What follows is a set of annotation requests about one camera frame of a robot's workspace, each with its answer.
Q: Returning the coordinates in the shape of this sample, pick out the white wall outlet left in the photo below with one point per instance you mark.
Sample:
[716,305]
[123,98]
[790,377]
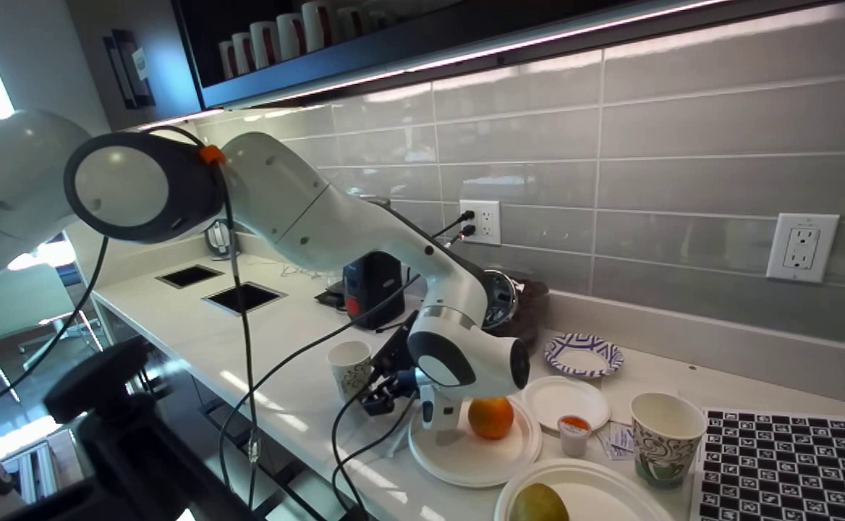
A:
[484,218]

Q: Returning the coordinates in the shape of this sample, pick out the black white checkerboard mat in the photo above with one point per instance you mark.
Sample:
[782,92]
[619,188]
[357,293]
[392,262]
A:
[769,466]

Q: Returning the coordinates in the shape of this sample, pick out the small patterned paper cup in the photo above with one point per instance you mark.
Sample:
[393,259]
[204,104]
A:
[350,367]

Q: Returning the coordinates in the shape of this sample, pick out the large white paper plate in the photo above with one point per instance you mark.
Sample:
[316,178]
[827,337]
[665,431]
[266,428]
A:
[464,458]

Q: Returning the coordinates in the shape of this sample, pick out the chrome dome brown appliance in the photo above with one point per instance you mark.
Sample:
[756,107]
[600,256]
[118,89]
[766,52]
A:
[513,305]

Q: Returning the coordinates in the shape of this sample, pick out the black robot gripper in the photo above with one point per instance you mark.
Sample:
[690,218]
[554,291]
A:
[393,374]

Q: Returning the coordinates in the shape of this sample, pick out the small sauce cup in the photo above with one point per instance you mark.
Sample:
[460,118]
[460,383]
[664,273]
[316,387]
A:
[573,435]

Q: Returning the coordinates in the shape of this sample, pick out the black dark upper shelf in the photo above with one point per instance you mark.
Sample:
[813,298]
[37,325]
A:
[157,58]

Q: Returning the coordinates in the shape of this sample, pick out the white office chair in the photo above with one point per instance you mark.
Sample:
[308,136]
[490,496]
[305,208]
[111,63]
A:
[36,296]

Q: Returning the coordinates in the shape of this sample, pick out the small white paper plate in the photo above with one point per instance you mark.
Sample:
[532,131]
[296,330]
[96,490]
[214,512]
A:
[554,396]

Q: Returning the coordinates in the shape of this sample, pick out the yellow-green fruit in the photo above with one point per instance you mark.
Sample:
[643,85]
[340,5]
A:
[538,502]

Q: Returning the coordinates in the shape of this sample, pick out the white wall outlet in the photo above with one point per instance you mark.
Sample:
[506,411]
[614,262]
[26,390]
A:
[484,218]
[798,247]

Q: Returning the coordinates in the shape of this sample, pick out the orange fruit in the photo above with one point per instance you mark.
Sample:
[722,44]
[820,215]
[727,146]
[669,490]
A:
[490,416]

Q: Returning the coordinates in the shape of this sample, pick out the blue patterned paper plate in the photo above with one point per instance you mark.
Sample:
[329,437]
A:
[583,356]

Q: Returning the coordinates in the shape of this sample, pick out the front white paper plate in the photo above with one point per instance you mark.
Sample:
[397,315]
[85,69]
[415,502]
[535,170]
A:
[584,492]

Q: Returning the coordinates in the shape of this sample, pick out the black camera stand foreground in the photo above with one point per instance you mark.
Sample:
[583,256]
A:
[140,466]

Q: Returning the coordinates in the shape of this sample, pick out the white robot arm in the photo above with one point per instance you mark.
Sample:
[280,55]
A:
[149,188]

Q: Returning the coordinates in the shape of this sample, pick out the black coffee grinder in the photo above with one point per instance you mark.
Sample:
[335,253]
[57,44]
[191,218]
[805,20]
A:
[371,291]

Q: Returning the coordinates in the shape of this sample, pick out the white wall outlet right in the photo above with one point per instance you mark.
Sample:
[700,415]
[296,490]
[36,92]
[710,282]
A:
[798,247]

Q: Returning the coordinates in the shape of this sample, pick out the large patterned paper cup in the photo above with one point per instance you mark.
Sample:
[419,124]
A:
[665,435]

